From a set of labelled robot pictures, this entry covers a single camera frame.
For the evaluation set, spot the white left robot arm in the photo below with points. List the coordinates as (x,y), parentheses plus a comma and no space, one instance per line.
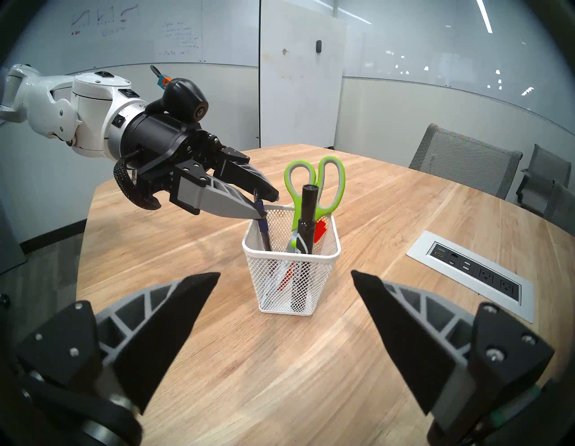
(67,112)

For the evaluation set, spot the black permanent marker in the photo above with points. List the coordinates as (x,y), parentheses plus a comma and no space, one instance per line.
(307,216)

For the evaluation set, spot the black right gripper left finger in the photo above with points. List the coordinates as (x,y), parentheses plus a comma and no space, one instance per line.
(157,332)

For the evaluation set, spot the rolling whiteboard on stand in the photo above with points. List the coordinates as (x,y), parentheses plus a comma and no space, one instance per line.
(301,72)

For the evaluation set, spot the blue ballpoint pen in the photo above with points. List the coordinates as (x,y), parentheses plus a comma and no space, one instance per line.
(263,229)

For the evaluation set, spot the orange white dry-erase marker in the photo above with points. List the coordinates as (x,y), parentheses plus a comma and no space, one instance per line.
(320,231)

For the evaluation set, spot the grey armrest swivel chair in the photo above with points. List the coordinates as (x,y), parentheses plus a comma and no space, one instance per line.
(546,171)

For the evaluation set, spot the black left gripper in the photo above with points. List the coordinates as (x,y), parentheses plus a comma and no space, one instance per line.
(166,144)

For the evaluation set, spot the grey mesh-back chair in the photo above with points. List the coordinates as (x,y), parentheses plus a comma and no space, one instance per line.
(563,207)
(467,157)

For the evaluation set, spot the white mesh pen holder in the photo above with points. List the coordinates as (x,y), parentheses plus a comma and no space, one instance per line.
(314,296)

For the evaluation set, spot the grey table power outlet panel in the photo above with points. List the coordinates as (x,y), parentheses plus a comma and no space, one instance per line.
(426,256)

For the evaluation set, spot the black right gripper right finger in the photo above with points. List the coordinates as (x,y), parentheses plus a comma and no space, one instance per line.
(413,341)

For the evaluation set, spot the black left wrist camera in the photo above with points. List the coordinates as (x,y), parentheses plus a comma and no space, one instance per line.
(184,99)

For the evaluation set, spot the wall mounted glass whiteboard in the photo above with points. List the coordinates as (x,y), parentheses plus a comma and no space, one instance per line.
(449,45)

